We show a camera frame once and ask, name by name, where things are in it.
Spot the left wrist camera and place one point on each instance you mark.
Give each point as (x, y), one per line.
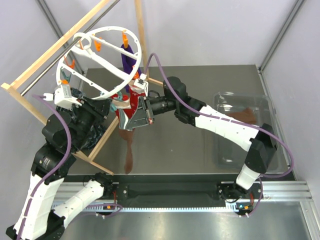
(63, 97)

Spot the red santa sock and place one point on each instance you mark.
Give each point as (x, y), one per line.
(134, 93)
(120, 113)

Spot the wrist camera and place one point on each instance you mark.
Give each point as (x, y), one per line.
(141, 85)
(63, 97)

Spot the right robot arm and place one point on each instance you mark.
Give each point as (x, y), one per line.
(257, 141)

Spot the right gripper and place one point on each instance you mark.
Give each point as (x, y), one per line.
(140, 118)

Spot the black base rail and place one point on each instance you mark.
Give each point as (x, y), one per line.
(179, 190)

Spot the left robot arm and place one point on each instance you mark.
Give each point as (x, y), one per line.
(65, 132)

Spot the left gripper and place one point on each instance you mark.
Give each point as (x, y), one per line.
(100, 108)

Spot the white round clip hanger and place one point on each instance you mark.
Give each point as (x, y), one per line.
(82, 47)

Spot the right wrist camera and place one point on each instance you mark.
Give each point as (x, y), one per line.
(141, 85)

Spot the purple towel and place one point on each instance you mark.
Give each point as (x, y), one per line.
(127, 62)

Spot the teal clip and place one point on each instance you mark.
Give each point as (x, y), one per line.
(116, 103)

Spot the orange clip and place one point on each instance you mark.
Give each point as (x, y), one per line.
(137, 74)
(125, 39)

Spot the dark patterned shorts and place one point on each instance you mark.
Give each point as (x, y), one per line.
(92, 137)

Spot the orange clip on towel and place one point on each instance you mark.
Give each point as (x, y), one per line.
(125, 39)

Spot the brown sock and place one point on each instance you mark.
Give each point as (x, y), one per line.
(127, 136)
(246, 116)

